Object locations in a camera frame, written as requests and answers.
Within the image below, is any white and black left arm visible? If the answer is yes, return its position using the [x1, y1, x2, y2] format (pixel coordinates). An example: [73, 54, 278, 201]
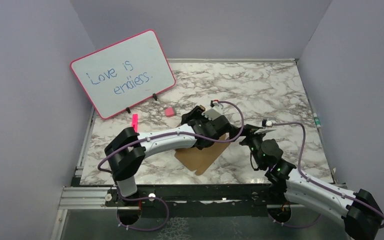
[104, 101, 245, 206]

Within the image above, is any pink framed whiteboard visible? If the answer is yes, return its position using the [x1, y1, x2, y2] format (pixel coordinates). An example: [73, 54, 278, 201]
[70, 29, 176, 120]

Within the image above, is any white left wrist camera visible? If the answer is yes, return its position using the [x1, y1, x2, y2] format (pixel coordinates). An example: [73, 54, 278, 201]
[202, 104, 224, 121]

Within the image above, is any green capped marker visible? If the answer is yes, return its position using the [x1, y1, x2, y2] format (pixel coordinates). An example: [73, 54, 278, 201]
[312, 113, 321, 129]

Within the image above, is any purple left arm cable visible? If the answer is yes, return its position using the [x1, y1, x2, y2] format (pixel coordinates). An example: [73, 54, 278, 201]
[97, 100, 245, 232]

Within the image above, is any pink marker pen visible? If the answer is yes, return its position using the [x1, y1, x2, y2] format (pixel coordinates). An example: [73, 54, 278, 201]
[131, 113, 139, 132]

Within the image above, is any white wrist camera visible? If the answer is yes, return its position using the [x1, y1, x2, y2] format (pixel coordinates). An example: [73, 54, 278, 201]
[202, 104, 224, 121]
[254, 119, 276, 135]

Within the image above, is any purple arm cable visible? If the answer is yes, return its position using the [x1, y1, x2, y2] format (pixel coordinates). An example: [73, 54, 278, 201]
[97, 100, 245, 232]
[262, 120, 384, 229]

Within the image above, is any pink and grey eraser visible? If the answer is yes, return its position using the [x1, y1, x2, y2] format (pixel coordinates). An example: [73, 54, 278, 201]
[164, 107, 176, 117]

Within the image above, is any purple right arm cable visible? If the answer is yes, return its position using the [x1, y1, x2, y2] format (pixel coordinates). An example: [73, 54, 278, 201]
[262, 120, 384, 229]

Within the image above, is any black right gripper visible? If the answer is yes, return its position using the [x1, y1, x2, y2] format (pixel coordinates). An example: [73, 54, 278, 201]
[229, 123, 269, 169]

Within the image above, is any brown cardboard box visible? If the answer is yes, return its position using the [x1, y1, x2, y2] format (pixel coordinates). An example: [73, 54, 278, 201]
[174, 142, 231, 176]

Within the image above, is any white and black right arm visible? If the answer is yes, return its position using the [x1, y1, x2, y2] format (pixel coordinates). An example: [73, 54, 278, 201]
[230, 124, 384, 240]

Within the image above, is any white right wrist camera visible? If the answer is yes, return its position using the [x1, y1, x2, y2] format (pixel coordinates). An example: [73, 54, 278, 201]
[254, 119, 276, 135]

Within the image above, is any aluminium frame rail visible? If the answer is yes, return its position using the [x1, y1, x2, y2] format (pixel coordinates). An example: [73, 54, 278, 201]
[58, 185, 354, 210]

